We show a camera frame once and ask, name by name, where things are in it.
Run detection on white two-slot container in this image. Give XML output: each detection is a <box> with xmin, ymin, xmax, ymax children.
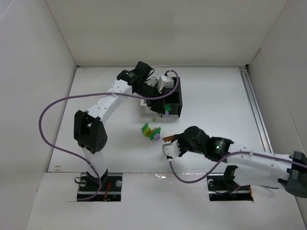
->
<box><xmin>138</xmin><ymin>82</ymin><xmax>164</xmax><ymax>114</ymax></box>

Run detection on brown lego plate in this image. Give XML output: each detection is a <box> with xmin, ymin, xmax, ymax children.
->
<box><xmin>162</xmin><ymin>135</ymin><xmax>177</xmax><ymax>142</ymax></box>

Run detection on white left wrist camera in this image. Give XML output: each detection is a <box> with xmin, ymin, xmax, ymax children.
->
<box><xmin>157</xmin><ymin>75</ymin><xmax>174</xmax><ymax>92</ymax></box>

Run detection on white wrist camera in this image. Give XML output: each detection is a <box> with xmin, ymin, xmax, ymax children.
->
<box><xmin>157</xmin><ymin>75</ymin><xmax>174</xmax><ymax>92</ymax></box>
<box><xmin>162</xmin><ymin>140</ymin><xmax>180</xmax><ymax>159</ymax></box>

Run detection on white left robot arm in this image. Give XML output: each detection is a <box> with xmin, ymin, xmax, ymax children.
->
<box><xmin>73</xmin><ymin>61</ymin><xmax>162</xmax><ymax>181</ymax></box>

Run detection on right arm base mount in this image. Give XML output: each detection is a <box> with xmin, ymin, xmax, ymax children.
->
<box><xmin>207</xmin><ymin>165</ymin><xmax>253</xmax><ymax>201</ymax></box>

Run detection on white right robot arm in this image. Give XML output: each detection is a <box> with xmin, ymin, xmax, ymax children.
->
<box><xmin>174</xmin><ymin>126</ymin><xmax>307</xmax><ymax>198</ymax></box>

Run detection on purple lego brick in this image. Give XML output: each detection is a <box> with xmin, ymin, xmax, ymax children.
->
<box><xmin>153</xmin><ymin>133</ymin><xmax>160</xmax><ymax>140</ymax></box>

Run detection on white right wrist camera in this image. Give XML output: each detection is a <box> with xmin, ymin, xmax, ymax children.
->
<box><xmin>162</xmin><ymin>140</ymin><xmax>180</xmax><ymax>159</ymax></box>

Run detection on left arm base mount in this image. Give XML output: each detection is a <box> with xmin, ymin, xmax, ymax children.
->
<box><xmin>74</xmin><ymin>170</ymin><xmax>123</xmax><ymax>202</ymax></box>

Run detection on black two-slot container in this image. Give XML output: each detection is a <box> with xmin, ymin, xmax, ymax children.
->
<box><xmin>162</xmin><ymin>77</ymin><xmax>183</xmax><ymax>117</ymax></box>

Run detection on green lego brick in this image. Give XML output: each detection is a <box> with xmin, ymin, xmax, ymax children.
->
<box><xmin>165</xmin><ymin>104</ymin><xmax>171</xmax><ymax>112</ymax></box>

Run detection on aluminium rail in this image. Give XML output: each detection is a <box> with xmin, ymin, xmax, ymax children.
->
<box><xmin>238</xmin><ymin>66</ymin><xmax>273</xmax><ymax>153</ymax></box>

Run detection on green lego stack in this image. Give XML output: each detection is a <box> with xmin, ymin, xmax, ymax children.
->
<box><xmin>142</xmin><ymin>123</ymin><xmax>161</xmax><ymax>140</ymax></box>

